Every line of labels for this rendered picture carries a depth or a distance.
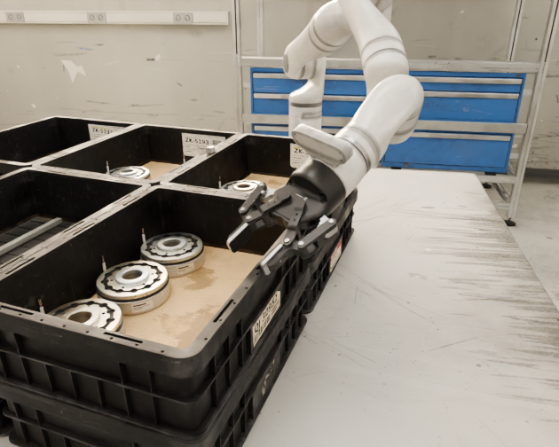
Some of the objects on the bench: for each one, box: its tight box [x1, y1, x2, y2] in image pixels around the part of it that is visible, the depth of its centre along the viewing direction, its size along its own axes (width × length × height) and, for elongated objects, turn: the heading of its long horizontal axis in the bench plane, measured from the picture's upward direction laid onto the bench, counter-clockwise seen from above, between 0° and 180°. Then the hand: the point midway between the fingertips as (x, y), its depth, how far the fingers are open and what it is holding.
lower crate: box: [302, 190, 358, 314], centre depth 107 cm, size 40×30×12 cm
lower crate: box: [0, 268, 310, 447], centre depth 73 cm, size 40×30×12 cm
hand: (253, 250), depth 61 cm, fingers open, 5 cm apart
